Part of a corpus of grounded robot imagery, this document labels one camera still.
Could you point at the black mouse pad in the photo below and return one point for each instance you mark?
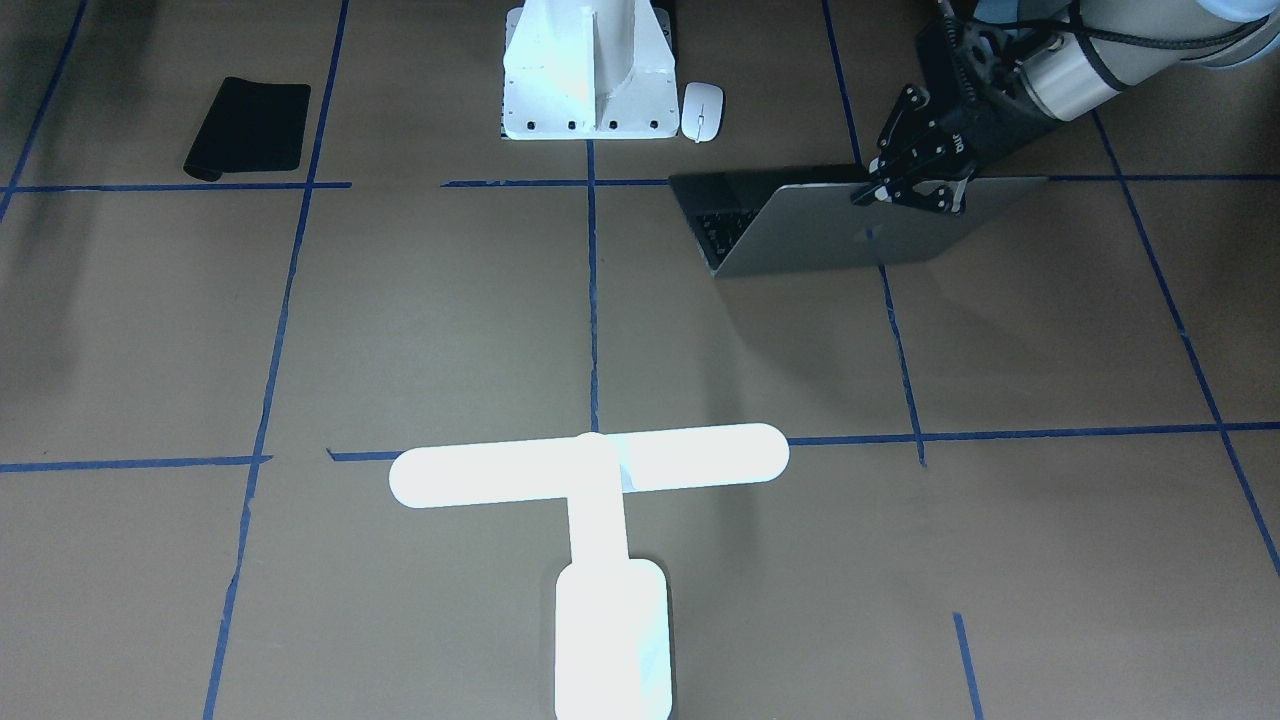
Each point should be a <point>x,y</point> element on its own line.
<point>250,127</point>

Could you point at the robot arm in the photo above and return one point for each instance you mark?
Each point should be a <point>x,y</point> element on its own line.
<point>1076,55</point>

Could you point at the white desk lamp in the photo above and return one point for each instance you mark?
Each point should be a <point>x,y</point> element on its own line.
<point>612,639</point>

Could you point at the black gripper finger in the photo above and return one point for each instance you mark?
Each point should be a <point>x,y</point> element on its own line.
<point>893,179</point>
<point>938,196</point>

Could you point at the white computer mouse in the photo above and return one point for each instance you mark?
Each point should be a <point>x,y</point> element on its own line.
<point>702,112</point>

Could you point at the grey laptop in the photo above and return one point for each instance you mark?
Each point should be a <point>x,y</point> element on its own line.
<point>801,220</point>

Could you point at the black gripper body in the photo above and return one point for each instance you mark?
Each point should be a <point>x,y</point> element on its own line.
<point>1003,123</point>

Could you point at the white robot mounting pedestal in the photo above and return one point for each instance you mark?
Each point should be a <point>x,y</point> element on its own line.
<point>589,70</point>

